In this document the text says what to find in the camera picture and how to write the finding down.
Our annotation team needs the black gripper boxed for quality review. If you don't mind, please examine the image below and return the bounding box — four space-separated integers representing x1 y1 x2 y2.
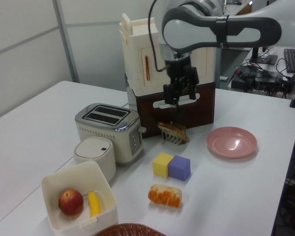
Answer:
163 55 200 114

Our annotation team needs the yellow toy banana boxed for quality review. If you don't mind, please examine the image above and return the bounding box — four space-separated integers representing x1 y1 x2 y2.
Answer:
88 191 102 218

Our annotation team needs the cream square plastic container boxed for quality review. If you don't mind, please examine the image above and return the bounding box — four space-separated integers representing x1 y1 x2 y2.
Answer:
40 160 118 236

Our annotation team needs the brown drawer unit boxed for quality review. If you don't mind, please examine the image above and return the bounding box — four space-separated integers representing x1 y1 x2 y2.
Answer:
124 73 216 138

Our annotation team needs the brown toast slice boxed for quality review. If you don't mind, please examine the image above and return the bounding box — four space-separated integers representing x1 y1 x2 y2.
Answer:
157 121 190 143

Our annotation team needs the cream plastic cabinet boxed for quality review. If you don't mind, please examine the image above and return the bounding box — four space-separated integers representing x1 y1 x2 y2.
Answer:
119 12 216 89

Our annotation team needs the black electronics box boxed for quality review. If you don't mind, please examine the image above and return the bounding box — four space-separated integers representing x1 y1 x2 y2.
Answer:
230 65 259 90

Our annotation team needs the pink plastic plate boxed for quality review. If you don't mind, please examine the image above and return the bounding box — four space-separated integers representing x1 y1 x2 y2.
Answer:
206 126 258 159

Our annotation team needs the yellow foam cube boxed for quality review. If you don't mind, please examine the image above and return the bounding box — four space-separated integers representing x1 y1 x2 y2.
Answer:
152 152 175 178

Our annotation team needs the purple foam cube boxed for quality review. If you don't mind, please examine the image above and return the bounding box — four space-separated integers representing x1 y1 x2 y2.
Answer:
168 155 191 182

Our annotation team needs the black monitor stand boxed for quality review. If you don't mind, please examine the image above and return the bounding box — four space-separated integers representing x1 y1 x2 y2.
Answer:
248 45 278 65

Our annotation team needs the black power strip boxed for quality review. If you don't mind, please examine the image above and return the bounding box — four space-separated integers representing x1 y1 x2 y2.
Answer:
254 74 295 98

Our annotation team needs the cream and chrome toaster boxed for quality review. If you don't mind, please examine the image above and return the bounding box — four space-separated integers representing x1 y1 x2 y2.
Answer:
74 102 147 166

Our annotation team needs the wooden shelf unit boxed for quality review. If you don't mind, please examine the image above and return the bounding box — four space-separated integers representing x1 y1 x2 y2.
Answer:
222 0 253 16

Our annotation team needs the peeled orange toy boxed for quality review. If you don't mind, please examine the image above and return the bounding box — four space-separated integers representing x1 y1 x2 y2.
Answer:
147 184 183 209

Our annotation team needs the small cream lidded bin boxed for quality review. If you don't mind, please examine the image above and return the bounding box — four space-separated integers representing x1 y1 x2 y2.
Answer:
73 137 117 183

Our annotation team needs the brown wicker basket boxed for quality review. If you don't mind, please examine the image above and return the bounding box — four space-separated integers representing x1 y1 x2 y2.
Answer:
94 222 168 236

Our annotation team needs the red toy apple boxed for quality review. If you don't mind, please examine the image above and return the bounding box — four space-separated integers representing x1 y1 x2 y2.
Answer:
58 188 84 216

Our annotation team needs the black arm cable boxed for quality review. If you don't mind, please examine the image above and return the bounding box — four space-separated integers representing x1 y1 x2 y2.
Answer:
148 0 168 72

